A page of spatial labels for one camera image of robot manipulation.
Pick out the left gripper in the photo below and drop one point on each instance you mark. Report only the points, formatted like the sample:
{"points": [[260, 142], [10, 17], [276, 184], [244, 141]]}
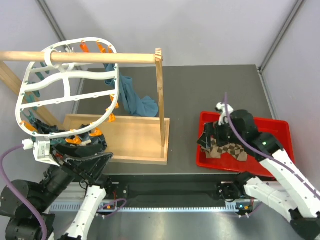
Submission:
{"points": [[97, 162]]}

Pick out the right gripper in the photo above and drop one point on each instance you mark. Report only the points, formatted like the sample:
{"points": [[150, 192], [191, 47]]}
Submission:
{"points": [[211, 129]]}

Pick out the orange clip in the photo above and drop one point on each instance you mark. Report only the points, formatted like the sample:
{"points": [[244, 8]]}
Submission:
{"points": [[28, 126], [111, 118], [96, 132], [75, 141]]}

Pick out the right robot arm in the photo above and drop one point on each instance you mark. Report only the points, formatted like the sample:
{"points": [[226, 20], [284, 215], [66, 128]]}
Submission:
{"points": [[260, 151]]}

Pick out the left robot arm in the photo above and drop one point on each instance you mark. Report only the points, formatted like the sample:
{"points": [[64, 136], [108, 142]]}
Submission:
{"points": [[25, 202]]}

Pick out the teal clip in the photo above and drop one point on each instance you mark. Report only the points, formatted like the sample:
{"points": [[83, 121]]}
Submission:
{"points": [[30, 97], [30, 117]]}

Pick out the white plastic sock hanger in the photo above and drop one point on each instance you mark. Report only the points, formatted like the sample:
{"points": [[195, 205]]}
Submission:
{"points": [[40, 75]]}

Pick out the brown argyle sock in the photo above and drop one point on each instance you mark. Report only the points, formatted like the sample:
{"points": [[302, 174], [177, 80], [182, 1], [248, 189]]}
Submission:
{"points": [[236, 151]]}

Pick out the wooden rack base tray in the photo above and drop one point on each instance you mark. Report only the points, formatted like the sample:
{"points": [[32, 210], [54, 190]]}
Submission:
{"points": [[136, 140]]}

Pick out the teal blue sock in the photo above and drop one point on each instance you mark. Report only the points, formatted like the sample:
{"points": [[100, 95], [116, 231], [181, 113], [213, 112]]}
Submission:
{"points": [[132, 103]]}

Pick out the red plastic tray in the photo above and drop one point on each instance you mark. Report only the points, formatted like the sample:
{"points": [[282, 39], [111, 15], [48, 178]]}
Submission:
{"points": [[279, 128]]}

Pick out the wooden rod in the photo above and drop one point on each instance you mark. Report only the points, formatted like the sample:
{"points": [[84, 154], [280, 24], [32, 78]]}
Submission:
{"points": [[79, 57]]}

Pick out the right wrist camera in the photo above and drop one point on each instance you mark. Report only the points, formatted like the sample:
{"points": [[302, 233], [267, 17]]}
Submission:
{"points": [[221, 109]]}

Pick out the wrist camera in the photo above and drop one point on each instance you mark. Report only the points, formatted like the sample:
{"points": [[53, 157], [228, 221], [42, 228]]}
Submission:
{"points": [[40, 150], [221, 109]]}

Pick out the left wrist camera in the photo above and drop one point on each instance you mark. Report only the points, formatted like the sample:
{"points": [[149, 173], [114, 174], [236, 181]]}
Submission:
{"points": [[40, 150]]}

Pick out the wooden rack upright post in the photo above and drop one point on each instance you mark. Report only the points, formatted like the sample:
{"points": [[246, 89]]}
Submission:
{"points": [[160, 92]]}

